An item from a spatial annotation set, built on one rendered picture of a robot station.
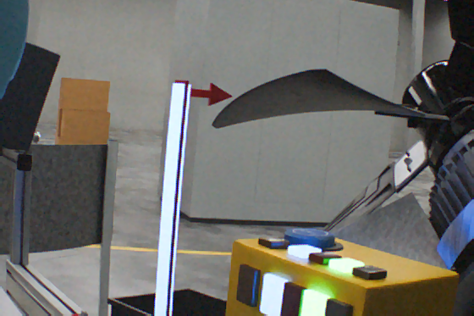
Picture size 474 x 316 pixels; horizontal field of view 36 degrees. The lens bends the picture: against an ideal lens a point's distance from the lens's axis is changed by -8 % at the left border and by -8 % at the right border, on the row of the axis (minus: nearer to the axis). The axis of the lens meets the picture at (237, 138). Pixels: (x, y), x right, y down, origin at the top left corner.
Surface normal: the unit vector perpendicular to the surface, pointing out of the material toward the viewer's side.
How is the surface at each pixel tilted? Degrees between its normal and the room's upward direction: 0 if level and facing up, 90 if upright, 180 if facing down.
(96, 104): 90
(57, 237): 90
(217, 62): 90
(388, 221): 55
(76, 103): 90
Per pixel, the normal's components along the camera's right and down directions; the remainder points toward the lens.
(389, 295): 0.54, 0.10
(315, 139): 0.30, 0.08
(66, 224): 0.87, 0.11
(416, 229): -0.25, -0.55
